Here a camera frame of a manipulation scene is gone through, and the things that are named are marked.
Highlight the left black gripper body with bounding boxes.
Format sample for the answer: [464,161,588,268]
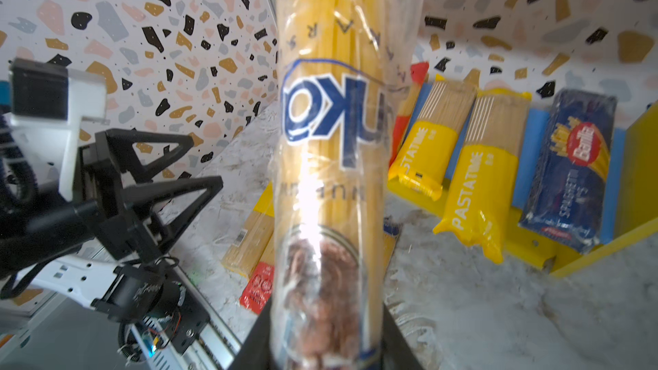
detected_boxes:
[1,143,123,278]

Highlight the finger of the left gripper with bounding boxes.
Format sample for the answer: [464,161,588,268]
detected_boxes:
[122,176,224,262]
[95,128,195,183]

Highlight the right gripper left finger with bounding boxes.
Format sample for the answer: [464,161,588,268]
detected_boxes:
[229,301,272,370]

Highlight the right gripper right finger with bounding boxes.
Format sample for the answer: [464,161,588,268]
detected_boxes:
[381,307,424,370]

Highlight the yellow clear spaghetti bag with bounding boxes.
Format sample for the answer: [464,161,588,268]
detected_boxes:
[221,183,274,279]

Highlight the blue yellow spaghetti bag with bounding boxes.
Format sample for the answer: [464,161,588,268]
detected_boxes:
[383,217,403,270]

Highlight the blue Barilla spaghetti box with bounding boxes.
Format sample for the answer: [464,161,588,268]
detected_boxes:
[519,89,618,254]

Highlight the yellow Pastatime bag large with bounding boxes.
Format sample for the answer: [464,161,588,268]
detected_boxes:
[388,80,478,201]

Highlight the blue portrait spaghetti bag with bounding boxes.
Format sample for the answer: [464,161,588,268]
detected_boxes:
[269,0,423,369]

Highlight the red yellow spaghetti bag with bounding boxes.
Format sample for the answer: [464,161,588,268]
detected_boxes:
[389,62,429,165]

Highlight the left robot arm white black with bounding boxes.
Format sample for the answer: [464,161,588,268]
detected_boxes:
[1,129,224,354]

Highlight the yellow shelf pink blue boards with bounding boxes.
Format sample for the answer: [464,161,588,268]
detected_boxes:
[385,0,658,279]

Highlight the red spaghetti bag left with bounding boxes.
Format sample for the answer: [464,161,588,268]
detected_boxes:
[239,237,276,315]

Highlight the left black corrugated cable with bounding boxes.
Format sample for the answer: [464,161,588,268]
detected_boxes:
[0,107,39,222]

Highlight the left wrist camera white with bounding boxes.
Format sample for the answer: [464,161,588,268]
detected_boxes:
[9,58,108,201]

